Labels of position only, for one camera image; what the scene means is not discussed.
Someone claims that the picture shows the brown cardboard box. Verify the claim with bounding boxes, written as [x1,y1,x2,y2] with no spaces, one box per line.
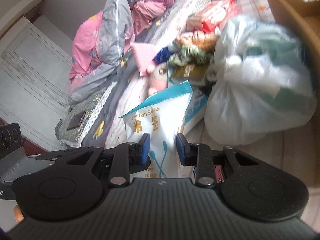
[261,0,320,91]

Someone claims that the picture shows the orange striped knit socks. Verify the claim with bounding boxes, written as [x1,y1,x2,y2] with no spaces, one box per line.
[174,30,220,51]

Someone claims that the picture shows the white plastic bag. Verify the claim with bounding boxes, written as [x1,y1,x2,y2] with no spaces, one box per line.
[204,15,317,146]

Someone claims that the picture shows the red wet wipes pack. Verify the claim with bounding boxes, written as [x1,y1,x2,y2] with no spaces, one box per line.
[185,0,238,33]

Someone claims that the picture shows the green scrunchie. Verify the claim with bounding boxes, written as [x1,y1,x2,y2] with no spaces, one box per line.
[169,46,213,66]

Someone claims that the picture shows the white wardrobe door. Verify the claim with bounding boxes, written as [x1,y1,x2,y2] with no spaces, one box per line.
[1,17,71,151]

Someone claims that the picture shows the pink plush toy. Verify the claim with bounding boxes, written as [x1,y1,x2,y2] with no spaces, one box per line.
[147,62,168,96]

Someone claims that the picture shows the gold green book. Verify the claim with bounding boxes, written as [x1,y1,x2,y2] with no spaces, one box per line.
[170,63,208,87]

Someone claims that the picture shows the person left hand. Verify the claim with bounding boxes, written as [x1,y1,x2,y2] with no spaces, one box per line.
[13,205,24,223]

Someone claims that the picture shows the dark blue snack pack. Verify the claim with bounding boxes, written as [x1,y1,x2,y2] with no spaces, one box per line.
[153,47,173,64]

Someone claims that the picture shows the pink grey quilt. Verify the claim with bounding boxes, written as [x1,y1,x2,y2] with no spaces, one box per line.
[68,0,175,106]

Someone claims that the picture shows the checkered floral tablecloth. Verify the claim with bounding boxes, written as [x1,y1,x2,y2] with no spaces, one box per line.
[179,0,320,225]

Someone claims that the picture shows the blue white glove pack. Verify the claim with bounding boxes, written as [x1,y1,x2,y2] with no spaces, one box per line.
[183,88,208,134]

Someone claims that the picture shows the white cotton swab pack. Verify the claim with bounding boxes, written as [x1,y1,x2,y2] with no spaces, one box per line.
[121,81,193,179]

